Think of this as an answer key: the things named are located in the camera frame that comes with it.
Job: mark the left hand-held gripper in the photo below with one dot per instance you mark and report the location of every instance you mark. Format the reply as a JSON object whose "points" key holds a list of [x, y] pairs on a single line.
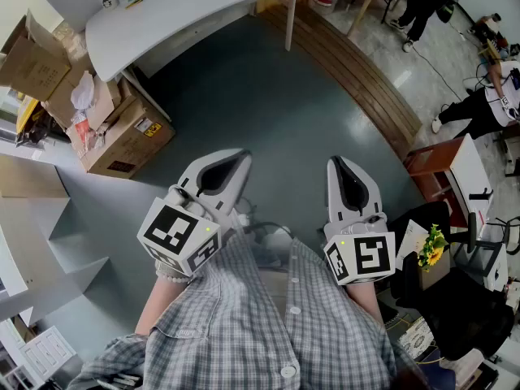
{"points": [[170, 234]]}

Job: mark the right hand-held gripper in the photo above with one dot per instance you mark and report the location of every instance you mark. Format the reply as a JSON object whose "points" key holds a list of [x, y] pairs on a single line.
{"points": [[371, 254]]}

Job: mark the beige wristband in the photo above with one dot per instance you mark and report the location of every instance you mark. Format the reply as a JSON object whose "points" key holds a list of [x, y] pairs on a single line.
{"points": [[166, 265]]}

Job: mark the person's white shoe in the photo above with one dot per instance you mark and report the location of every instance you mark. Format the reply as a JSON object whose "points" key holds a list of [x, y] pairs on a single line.
{"points": [[276, 242]]}

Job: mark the curved wooden platform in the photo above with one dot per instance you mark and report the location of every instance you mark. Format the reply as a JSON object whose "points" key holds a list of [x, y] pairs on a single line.
{"points": [[357, 83]]}

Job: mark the person's right forearm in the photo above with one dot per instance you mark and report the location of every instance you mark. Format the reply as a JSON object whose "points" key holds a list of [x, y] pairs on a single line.
{"points": [[365, 299]]}

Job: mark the white table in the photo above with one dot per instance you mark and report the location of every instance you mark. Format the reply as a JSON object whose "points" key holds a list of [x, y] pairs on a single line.
{"points": [[170, 22]]}

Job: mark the white paper sheet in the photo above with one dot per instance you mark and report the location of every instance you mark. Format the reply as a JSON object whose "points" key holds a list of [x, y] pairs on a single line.
{"points": [[410, 238]]}

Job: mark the black office chair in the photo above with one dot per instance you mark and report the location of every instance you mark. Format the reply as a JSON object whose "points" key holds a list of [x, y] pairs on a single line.
{"points": [[459, 311]]}

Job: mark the red-brown cabinet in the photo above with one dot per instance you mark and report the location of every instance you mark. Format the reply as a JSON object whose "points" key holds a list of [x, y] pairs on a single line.
{"points": [[438, 165]]}

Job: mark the white plastic bag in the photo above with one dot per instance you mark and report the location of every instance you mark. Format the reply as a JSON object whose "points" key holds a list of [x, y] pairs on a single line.
{"points": [[83, 92]]}

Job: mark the yellow sunflower bouquet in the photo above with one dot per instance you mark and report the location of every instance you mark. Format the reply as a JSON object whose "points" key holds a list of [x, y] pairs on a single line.
{"points": [[432, 246]]}

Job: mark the grey plaid shirt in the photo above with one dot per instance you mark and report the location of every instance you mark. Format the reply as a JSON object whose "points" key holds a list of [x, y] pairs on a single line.
{"points": [[227, 319]]}

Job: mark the large labelled cardboard box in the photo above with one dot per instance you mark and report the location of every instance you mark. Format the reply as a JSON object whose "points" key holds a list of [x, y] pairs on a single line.
{"points": [[130, 140]]}

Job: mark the person's left forearm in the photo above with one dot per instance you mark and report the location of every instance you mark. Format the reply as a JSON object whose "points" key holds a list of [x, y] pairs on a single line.
{"points": [[158, 303]]}

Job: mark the white stepped shelf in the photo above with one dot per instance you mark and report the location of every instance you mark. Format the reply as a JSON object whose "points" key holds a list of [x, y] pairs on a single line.
{"points": [[44, 258]]}

